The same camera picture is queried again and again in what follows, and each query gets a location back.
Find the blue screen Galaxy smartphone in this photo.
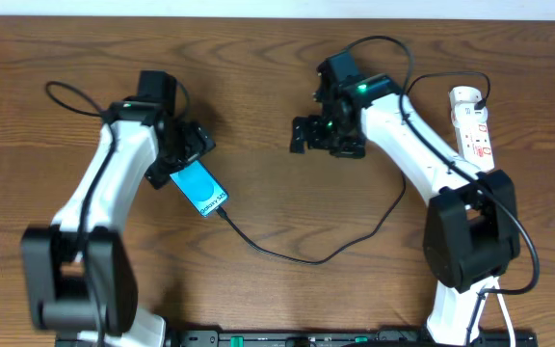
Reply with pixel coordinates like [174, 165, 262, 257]
[171, 161, 228, 217]

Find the black charger cable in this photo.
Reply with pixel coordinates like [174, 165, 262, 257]
[215, 70, 492, 266]

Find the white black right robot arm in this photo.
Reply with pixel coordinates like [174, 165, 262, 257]
[290, 50, 520, 346]

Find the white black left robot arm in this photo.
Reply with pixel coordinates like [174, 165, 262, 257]
[20, 70, 228, 346]

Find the white power strip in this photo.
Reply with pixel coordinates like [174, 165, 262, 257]
[449, 86, 495, 172]

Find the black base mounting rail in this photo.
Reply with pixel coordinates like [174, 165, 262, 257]
[54, 328, 539, 347]

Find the white power strip cord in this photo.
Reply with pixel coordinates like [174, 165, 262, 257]
[493, 281, 517, 347]

